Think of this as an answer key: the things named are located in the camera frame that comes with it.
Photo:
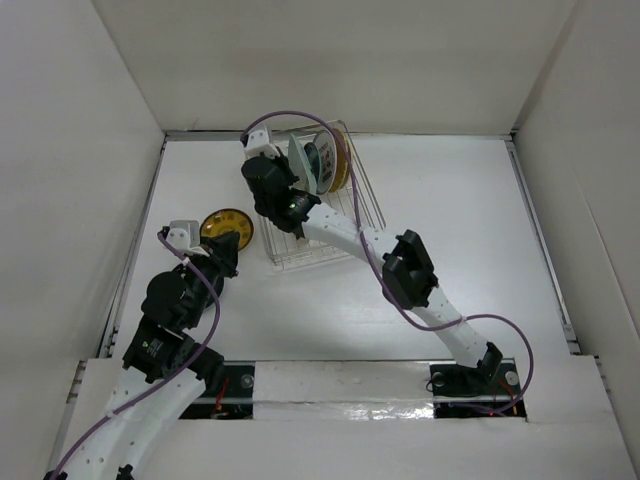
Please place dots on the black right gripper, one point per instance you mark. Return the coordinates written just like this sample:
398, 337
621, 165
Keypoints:
281, 160

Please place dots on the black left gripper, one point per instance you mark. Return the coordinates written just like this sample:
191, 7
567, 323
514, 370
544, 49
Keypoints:
223, 251

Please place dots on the light green rectangular dish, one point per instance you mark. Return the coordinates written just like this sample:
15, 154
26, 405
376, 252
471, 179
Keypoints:
298, 162

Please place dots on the yellow brown patterned plate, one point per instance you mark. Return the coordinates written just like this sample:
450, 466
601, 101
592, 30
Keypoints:
228, 219

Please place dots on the white plate red characters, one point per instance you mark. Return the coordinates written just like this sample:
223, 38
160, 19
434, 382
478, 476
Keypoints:
325, 144

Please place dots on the yellow woven pattern plate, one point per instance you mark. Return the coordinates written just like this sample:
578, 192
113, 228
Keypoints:
342, 169

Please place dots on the blue floral round plate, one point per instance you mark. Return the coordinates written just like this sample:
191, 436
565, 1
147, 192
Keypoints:
314, 163

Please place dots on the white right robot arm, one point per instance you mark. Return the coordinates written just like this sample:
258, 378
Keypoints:
400, 262

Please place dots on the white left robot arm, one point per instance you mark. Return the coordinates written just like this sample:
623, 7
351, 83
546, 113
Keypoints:
163, 370

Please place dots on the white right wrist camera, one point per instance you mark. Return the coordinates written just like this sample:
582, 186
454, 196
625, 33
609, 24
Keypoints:
258, 140

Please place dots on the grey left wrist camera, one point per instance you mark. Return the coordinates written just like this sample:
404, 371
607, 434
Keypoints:
182, 235

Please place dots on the metal wire dish rack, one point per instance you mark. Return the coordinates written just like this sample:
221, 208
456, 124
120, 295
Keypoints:
313, 194

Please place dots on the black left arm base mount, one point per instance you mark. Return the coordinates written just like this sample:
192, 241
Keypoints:
232, 400

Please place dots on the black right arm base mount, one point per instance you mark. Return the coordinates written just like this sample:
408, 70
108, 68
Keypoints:
459, 393

